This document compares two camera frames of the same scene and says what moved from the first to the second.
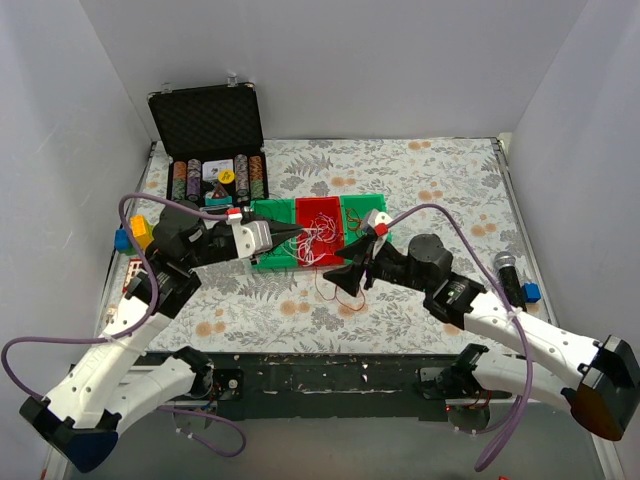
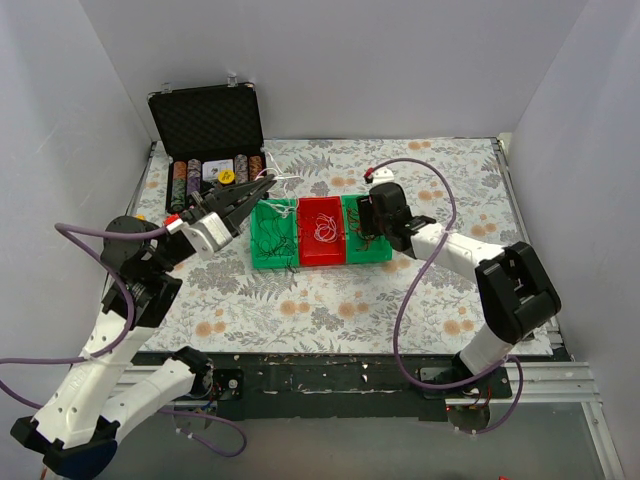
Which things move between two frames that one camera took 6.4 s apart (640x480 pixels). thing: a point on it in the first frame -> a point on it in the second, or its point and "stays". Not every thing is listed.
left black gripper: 270,220 -> 215,204
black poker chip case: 212,137 stays
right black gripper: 367,270 -> 364,216
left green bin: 282,211 stays
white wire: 301,247 -> 292,206
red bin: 322,237 stays
